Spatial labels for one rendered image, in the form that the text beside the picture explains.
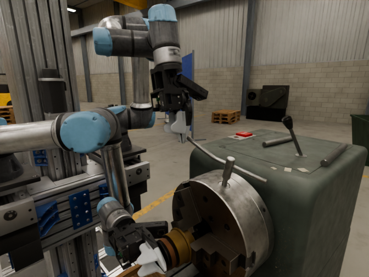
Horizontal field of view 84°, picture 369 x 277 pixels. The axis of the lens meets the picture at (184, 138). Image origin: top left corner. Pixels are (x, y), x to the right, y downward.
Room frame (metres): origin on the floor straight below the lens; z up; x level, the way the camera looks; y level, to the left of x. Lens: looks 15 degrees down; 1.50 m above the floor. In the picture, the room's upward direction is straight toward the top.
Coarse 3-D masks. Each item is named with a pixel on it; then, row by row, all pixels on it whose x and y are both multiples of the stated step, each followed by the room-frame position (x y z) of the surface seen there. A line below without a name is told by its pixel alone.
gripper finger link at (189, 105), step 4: (188, 100) 0.56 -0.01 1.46; (184, 104) 0.56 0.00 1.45; (188, 104) 0.55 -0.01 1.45; (184, 108) 0.56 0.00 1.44; (188, 108) 0.55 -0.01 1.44; (188, 112) 0.55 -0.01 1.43; (192, 112) 0.55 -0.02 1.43; (188, 116) 0.55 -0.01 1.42; (188, 120) 0.56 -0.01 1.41; (188, 124) 0.55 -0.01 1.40
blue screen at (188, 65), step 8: (184, 56) 6.24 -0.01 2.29; (192, 56) 5.50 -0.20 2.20; (184, 64) 6.24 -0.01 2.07; (192, 64) 5.50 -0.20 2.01; (184, 72) 6.24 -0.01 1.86; (192, 72) 5.50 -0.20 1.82; (192, 80) 5.50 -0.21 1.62; (192, 104) 5.50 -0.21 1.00; (168, 112) 8.76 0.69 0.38; (192, 120) 5.50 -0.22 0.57; (192, 128) 5.50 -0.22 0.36; (192, 136) 5.50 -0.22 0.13
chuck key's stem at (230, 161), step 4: (228, 160) 0.50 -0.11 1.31; (232, 160) 0.50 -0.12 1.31; (228, 164) 0.50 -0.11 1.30; (232, 164) 0.50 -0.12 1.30; (224, 168) 0.51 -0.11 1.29; (228, 168) 0.50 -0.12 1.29; (224, 172) 0.51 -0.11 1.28; (228, 172) 0.50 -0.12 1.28; (224, 176) 0.51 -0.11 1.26; (228, 176) 0.51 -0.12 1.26; (224, 180) 0.51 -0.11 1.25; (224, 184) 0.51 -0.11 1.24
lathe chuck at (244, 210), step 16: (208, 176) 0.57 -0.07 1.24; (208, 192) 0.51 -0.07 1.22; (224, 192) 0.49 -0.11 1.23; (240, 192) 0.50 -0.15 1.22; (208, 208) 0.50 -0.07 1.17; (224, 208) 0.46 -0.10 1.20; (240, 208) 0.46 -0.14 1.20; (256, 208) 0.48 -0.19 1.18; (208, 224) 0.59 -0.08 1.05; (224, 224) 0.46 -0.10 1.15; (240, 224) 0.43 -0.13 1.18; (256, 224) 0.45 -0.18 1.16; (224, 240) 0.46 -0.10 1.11; (240, 240) 0.42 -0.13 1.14; (256, 240) 0.43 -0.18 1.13; (256, 256) 0.42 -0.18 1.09; (208, 272) 0.50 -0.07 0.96; (224, 272) 0.45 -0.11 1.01; (240, 272) 0.41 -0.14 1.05
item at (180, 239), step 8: (168, 232) 0.48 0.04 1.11; (176, 232) 0.47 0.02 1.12; (184, 232) 0.48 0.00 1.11; (160, 240) 0.45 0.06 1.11; (168, 240) 0.45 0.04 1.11; (176, 240) 0.44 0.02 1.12; (184, 240) 0.45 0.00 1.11; (192, 240) 0.46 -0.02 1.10; (160, 248) 0.46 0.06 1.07; (168, 248) 0.42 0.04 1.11; (176, 248) 0.43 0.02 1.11; (184, 248) 0.43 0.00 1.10; (168, 256) 0.41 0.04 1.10; (176, 256) 0.42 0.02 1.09; (184, 256) 0.43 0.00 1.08; (168, 264) 0.41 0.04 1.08; (176, 264) 0.43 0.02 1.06
